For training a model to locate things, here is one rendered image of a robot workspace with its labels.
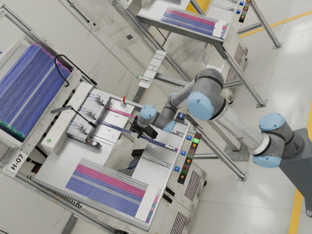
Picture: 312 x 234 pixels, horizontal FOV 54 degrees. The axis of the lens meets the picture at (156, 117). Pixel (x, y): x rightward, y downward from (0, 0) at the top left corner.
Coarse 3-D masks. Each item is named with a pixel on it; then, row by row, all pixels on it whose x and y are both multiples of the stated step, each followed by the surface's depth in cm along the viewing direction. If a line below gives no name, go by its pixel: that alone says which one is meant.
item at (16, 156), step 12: (0, 12) 170; (24, 36) 187; (36, 36) 182; (72, 72) 189; (192, 120) 197; (0, 132) 157; (12, 144) 165; (12, 156) 161; (24, 156) 167; (132, 156) 224; (204, 156) 224; (216, 156) 217; (12, 168) 162; (132, 168) 217; (240, 180) 229
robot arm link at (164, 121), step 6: (168, 108) 161; (162, 114) 160; (168, 114) 159; (174, 114) 162; (156, 120) 157; (162, 120) 157; (168, 120) 158; (156, 126) 159; (162, 126) 158; (168, 126) 157; (174, 126) 158; (168, 132) 160
